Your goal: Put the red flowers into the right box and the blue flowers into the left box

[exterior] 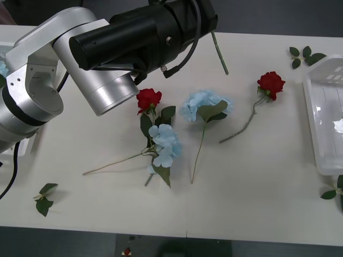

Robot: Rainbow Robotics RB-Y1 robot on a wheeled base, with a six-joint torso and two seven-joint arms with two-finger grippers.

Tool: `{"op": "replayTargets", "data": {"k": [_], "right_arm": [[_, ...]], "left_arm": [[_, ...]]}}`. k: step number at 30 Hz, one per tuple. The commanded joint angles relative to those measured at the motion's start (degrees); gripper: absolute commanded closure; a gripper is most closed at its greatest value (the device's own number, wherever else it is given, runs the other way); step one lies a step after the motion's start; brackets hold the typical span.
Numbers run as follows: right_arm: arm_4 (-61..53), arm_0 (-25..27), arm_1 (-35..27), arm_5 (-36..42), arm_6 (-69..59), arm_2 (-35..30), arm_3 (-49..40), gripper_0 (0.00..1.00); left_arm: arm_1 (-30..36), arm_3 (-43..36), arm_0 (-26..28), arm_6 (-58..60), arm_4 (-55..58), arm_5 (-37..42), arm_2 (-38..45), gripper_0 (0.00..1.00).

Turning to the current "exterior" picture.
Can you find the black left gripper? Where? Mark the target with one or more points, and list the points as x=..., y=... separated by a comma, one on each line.
x=207, y=18

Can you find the flower with pale green stem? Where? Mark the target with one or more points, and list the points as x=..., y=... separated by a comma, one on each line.
x=220, y=54

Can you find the pale blue flower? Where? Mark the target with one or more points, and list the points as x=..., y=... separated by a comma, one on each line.
x=195, y=101
x=166, y=142
x=2, y=68

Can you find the silver and black left arm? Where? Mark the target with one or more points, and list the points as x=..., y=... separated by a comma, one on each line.
x=37, y=53

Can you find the red rose with bare stem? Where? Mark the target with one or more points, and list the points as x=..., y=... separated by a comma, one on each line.
x=270, y=83

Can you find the red rose with dark leaves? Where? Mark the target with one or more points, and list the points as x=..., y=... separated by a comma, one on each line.
x=147, y=99

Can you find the loose green leaf twig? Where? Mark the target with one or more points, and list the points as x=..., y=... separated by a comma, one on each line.
x=314, y=59
x=328, y=194
x=44, y=206

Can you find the pale blue flower, long stem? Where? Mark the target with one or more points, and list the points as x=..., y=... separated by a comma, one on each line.
x=166, y=142

